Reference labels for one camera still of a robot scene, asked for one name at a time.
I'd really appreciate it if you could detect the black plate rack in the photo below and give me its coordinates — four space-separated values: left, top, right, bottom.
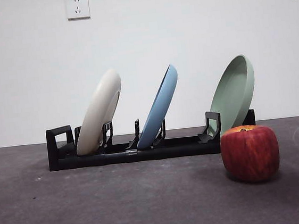
45 105 259 172

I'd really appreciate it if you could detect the red apple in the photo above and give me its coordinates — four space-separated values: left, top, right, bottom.
218 121 283 186

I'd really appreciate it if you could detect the white wall socket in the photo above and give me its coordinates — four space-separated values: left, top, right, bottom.
65 0 92 21

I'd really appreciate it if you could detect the blue round plate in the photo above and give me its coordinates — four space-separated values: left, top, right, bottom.
128 63 186 151

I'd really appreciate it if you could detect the pale yellow round plate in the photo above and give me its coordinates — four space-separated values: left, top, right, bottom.
68 68 129 156

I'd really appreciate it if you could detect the green round plate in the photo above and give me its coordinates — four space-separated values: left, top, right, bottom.
203 53 261 139

